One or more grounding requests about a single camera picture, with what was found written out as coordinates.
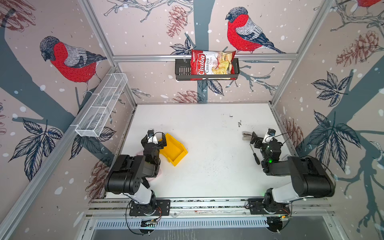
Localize black handled screwdriver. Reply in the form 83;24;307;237
250;144;261;165

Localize yellow plastic bin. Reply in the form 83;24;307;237
160;134;188;167

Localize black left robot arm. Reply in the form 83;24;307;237
105;132;169;218

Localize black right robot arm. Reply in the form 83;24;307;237
243;129;335;215

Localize red cassava chips bag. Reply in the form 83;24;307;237
191;50;236;74

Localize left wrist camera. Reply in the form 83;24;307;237
147;129;158;144

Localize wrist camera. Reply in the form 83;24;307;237
147;129;158;144
263;128;276;144

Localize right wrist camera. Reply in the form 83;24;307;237
263;128;276;144

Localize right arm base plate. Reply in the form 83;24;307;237
246;198;291;215

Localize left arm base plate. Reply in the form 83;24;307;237
128;199;171;217

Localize white wire mesh shelf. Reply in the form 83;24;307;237
75;73;128;138

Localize black wire wall basket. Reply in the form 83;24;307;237
175;58;240;81

